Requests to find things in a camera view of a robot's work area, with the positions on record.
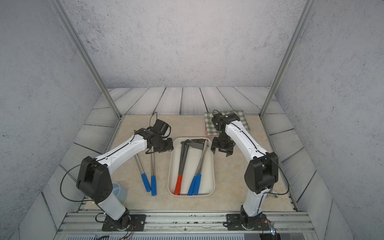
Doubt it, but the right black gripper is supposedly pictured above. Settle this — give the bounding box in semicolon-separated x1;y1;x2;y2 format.
210;134;234;157

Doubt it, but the white rectangular storage tray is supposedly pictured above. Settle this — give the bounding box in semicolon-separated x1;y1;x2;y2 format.
168;137;216;197

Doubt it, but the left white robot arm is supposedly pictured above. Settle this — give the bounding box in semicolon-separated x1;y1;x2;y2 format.
77;127;174;221

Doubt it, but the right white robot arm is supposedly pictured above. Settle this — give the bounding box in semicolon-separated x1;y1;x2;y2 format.
211;112;279;226

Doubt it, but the green checkered cloth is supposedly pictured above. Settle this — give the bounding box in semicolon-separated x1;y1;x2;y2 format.
204;110;251;136

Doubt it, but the light blue plastic cup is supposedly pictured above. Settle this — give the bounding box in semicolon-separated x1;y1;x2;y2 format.
113;183;128;203

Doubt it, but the grey ribbed ceramic cup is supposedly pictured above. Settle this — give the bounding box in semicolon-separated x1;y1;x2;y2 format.
264;189;279;199

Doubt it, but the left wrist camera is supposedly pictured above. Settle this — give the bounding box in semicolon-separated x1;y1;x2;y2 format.
151;119;172;138

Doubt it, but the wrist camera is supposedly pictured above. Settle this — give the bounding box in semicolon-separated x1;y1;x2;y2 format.
151;119;172;138
212;114;226;132

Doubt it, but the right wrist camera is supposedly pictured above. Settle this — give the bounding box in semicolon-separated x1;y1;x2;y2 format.
212;114;226;132

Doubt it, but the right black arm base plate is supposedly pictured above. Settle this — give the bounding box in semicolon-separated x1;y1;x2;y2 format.
223;213;270;232

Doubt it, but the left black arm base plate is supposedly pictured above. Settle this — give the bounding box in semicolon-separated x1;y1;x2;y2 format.
102;214;147;232

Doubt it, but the aluminium front rail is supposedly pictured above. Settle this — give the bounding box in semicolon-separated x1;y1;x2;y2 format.
55;211;318;240

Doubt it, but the right aluminium frame post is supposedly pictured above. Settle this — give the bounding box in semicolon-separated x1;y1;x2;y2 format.
259;0;315;119

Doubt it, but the aluminium frame post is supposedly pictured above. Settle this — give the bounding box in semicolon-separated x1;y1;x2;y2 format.
259;0;315;119
49;0;122;120

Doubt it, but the left aluminium frame post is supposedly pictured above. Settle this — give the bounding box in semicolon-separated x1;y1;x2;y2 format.
49;0;122;120

